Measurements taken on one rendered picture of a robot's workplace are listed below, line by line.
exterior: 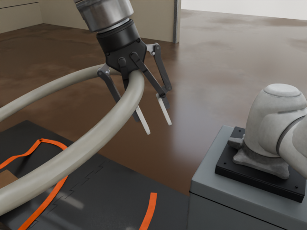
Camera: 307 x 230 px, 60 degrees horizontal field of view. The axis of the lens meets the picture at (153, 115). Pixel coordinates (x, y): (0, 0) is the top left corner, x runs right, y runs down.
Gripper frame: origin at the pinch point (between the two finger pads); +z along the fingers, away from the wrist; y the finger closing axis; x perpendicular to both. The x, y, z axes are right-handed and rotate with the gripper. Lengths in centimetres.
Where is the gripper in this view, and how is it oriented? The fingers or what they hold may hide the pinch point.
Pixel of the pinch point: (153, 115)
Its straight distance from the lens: 57.7
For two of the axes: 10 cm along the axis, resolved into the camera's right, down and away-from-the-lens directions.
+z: 3.6, 8.1, 4.6
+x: 1.6, 4.3, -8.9
